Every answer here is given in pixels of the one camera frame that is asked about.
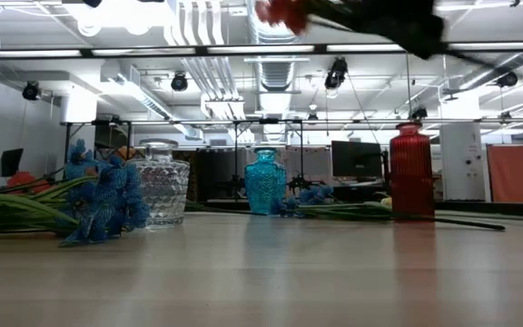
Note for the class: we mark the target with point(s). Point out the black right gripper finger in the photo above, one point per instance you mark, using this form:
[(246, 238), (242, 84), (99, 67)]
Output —
[(361, 13)]

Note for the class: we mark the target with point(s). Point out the red artificial flower sprig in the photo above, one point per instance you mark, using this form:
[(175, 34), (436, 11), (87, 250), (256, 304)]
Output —
[(21, 180), (284, 13)]

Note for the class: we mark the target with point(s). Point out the red ribbed glass vase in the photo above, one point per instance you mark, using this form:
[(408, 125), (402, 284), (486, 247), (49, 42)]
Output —
[(411, 177)]

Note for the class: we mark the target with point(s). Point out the teal glass vase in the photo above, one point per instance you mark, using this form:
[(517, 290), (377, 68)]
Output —
[(265, 181)]

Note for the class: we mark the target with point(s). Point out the clear faceted glass vase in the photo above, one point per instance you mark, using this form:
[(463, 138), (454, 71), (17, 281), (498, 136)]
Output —
[(166, 186)]

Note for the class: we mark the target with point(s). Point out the white LED light strip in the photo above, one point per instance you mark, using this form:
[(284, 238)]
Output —
[(30, 53), (143, 51), (361, 47), (506, 45), (284, 48)]

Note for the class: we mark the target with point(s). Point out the white cabinet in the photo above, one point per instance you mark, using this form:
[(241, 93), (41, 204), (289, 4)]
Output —
[(463, 163)]

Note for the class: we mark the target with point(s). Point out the large black monitor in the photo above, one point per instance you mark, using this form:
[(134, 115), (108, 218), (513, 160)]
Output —
[(357, 159)]

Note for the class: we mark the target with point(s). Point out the small black monitor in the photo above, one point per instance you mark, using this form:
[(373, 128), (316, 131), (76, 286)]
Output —
[(11, 161)]

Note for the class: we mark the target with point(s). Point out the black overhead frame bar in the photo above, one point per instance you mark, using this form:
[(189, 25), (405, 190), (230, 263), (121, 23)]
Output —
[(320, 47)]

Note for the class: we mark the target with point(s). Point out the orange partition wall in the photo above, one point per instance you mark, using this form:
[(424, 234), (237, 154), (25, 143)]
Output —
[(506, 172)]

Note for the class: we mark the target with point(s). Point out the black aluminium table frame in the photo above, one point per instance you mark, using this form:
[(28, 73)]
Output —
[(493, 205)]

